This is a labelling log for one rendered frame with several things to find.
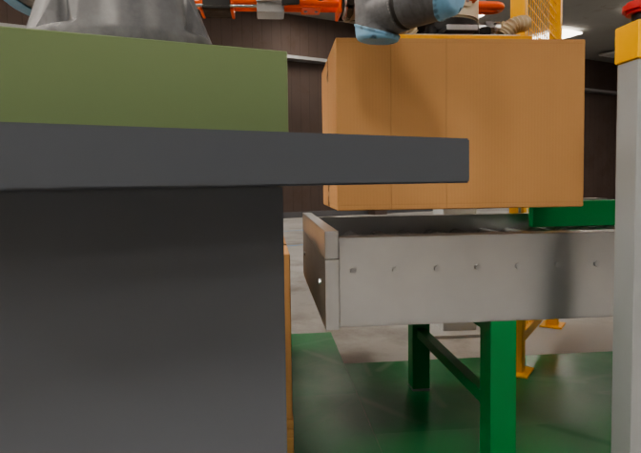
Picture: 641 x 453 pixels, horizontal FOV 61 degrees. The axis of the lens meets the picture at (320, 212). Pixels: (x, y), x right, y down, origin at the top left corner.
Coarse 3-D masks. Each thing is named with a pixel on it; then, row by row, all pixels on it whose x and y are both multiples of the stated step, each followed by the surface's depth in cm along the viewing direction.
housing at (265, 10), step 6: (258, 6) 137; (264, 6) 138; (270, 6) 138; (276, 6) 138; (282, 6) 138; (258, 12) 138; (264, 12) 138; (270, 12) 138; (276, 12) 138; (282, 12) 138; (258, 18) 143; (264, 18) 143; (270, 18) 143; (276, 18) 143; (282, 18) 143
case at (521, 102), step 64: (384, 64) 126; (448, 64) 128; (512, 64) 129; (576, 64) 130; (384, 128) 127; (448, 128) 128; (512, 128) 130; (576, 128) 131; (384, 192) 128; (448, 192) 129; (512, 192) 130; (576, 192) 132
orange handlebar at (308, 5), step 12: (240, 0) 137; (252, 0) 137; (300, 0) 138; (312, 0) 139; (324, 0) 139; (336, 0) 139; (300, 12) 143; (312, 12) 143; (480, 12) 148; (492, 12) 148
